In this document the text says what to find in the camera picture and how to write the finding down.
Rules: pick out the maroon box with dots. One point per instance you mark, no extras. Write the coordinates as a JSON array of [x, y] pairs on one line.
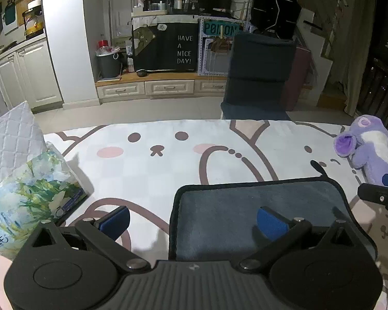
[[299, 77]]

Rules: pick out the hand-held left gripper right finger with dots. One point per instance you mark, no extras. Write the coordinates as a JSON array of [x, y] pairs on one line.
[[271, 223]]

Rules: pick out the dark grey towel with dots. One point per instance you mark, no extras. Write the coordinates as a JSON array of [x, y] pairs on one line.
[[226, 203]]

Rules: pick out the white perforated metal rack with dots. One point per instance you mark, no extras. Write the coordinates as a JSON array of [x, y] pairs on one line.
[[210, 59]]

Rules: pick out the floral tissue pack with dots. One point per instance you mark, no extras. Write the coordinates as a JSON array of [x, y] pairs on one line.
[[29, 197]]

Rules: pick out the low wooden drawer cabinet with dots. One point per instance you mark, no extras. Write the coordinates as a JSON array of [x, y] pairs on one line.
[[168, 87]]

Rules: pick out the purple plush toy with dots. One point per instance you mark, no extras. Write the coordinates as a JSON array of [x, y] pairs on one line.
[[375, 150]]

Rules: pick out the grey trash bin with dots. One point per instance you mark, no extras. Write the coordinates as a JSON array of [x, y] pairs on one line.
[[109, 64]]

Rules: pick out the beige curtain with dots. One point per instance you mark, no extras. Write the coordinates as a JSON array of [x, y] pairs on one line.
[[352, 45]]

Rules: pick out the white kitchen cabinet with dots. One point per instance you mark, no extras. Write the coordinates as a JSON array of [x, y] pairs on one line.
[[29, 74]]

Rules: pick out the black hanging jacket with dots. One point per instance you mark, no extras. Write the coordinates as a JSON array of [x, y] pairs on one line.
[[276, 3]]

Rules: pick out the white shelf rack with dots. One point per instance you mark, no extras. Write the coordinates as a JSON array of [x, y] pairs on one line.
[[148, 1]]

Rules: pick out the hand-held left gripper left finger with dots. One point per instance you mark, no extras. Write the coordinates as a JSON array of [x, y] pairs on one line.
[[115, 222]]

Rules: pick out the white quilted pillow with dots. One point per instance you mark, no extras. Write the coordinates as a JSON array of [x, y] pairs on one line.
[[11, 139]]

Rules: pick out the dark folding floor chair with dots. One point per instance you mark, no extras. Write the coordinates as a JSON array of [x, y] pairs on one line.
[[258, 67]]

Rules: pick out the glass tank with yellow contents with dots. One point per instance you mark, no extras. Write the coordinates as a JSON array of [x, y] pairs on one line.
[[34, 22]]

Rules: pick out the cartoon bear printed blanket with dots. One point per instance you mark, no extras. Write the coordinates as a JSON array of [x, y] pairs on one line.
[[168, 168]]

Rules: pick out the black printed cloth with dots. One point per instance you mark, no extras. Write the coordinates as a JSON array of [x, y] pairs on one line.
[[174, 46]]

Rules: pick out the small black object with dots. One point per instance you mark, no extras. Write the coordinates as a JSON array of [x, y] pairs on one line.
[[142, 73]]

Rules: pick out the clear water bottle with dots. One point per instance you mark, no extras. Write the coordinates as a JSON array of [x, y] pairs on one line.
[[129, 59]]

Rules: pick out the dark wooden railing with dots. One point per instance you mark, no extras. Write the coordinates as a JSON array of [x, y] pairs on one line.
[[380, 93]]

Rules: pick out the teal sign plate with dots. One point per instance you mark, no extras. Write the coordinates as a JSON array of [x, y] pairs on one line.
[[218, 29]]

